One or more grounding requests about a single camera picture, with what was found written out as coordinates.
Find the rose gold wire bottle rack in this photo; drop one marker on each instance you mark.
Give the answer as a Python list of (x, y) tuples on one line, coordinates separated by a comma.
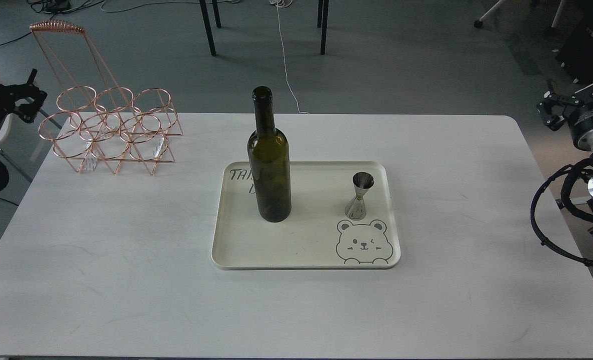
[(108, 124)]

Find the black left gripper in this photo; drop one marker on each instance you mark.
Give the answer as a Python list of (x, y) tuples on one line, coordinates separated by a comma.
[(25, 100)]

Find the white chair base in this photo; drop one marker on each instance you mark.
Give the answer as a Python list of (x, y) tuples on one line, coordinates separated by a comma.
[(551, 10)]

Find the cream bear serving tray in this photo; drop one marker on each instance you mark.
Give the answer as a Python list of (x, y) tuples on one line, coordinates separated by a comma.
[(317, 234)]

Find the black equipment case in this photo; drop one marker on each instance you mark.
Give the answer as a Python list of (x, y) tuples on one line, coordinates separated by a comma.
[(576, 54)]

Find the black table legs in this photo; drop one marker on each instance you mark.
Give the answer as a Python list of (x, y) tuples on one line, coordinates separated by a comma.
[(266, 26)]

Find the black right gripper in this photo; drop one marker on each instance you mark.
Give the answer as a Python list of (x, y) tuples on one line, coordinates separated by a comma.
[(574, 110)]

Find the dark green wine bottle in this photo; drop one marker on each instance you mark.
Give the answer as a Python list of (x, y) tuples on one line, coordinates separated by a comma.
[(268, 155)]

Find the steel double jigger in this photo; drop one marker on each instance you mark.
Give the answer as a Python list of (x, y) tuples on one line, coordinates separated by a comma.
[(356, 209)]

